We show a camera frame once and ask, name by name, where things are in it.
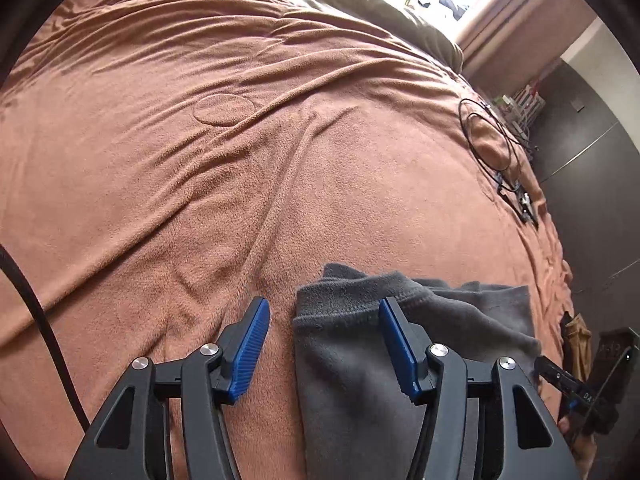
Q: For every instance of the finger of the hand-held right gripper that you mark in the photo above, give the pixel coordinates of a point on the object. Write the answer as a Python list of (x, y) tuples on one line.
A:
[(550, 372)]

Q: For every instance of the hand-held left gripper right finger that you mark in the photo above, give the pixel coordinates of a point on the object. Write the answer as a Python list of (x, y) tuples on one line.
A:
[(397, 350)]

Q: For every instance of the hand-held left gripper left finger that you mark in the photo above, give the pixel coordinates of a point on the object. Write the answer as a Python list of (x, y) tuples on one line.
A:
[(250, 350)]

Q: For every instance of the grey fleece garment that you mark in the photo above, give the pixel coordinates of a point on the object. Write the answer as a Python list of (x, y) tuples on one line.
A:
[(350, 385)]

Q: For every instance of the tan cloth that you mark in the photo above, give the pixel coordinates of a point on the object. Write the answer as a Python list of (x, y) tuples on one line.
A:
[(577, 340)]

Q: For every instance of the brown fleece blanket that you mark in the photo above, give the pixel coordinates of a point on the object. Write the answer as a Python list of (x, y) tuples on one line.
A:
[(200, 160)]

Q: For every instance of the pinkish brown curtain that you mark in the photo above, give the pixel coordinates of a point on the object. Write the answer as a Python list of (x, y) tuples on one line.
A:
[(510, 25)]

